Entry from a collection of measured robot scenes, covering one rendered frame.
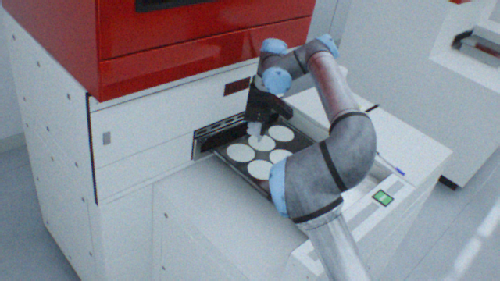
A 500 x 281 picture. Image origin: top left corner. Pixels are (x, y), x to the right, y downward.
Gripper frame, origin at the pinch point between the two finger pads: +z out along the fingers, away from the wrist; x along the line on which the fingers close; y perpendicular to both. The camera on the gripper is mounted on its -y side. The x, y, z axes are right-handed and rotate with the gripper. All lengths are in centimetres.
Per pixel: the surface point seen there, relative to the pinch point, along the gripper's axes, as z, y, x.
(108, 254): 41, 45, 29
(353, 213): 1.3, -29.9, 26.9
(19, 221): 97, 116, -20
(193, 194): 15.3, 18.9, 16.8
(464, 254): 97, -144, -54
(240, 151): 7.3, 6.2, -0.7
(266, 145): 7.3, -2.9, -6.7
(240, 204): 15.3, 3.1, 17.5
